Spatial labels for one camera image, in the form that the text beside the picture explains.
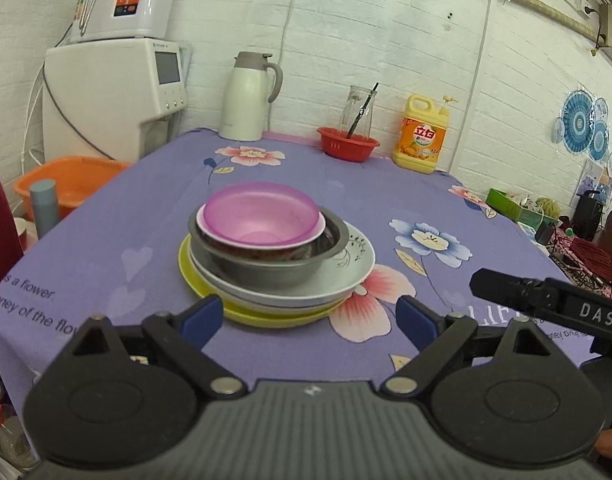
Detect white wall water dispenser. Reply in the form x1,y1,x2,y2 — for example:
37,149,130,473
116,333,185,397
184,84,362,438
68,0,184,43

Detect glass pitcher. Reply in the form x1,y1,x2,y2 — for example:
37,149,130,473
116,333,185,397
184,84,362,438
339,85,378,140

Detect red plastic colander basket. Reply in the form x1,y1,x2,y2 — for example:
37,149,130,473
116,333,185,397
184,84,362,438
316,127,380,163

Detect red mesh bag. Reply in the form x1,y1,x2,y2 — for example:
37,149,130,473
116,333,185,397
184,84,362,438
556,237,612,301

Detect purple plastic bowl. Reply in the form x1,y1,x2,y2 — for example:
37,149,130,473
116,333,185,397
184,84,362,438
202,182,321,248

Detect purple floral tablecloth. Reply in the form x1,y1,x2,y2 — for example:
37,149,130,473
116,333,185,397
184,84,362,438
0,127,612,411

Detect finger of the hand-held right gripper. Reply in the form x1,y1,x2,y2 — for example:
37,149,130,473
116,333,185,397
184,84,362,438
469,267,554,318

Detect white water purifier with screen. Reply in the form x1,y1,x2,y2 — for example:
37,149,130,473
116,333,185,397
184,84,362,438
42,37,189,163

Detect yellow detergent bottle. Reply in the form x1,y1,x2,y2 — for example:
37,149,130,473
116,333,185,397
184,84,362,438
392,94,459,175

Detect grey-blue thermos bottle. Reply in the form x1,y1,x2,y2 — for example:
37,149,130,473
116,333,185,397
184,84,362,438
28,178,62,238

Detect large blue paper fan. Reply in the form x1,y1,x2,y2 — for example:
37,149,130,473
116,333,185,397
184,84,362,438
561,89,594,153

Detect white thermos jug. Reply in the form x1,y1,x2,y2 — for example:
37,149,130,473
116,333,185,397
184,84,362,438
218,51,284,142

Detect clear glass dish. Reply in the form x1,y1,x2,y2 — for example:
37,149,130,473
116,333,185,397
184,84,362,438
0,375,37,471

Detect yellow plate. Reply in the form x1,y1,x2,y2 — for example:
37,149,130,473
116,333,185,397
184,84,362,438
178,235,359,328

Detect black stirring stick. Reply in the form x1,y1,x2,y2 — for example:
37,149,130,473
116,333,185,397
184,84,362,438
346,82,379,138

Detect stainless steel bowl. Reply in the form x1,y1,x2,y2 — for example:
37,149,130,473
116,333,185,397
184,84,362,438
188,207,347,290

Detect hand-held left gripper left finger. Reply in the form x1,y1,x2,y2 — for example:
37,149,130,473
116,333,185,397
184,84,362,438
68,295,247,396

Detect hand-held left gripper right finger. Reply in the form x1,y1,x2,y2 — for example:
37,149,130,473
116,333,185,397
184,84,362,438
381,295,544,396

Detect orange plastic basin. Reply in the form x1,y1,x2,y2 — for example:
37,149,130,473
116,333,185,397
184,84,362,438
13,156,132,221

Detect large floral white plate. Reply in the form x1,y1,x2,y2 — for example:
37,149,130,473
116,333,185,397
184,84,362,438
188,220,376,306

